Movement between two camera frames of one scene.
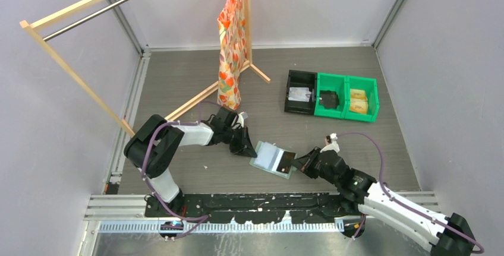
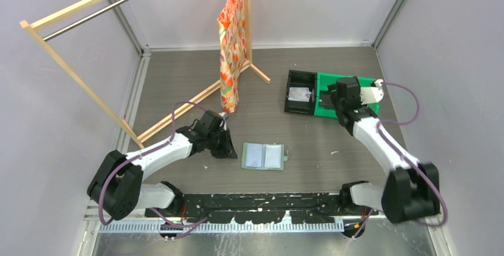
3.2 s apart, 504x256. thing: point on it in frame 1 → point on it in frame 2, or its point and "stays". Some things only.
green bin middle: (334, 82) stays
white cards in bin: (299, 94) stays
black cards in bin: (328, 98) stays
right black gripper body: (329, 178) → (332, 88)
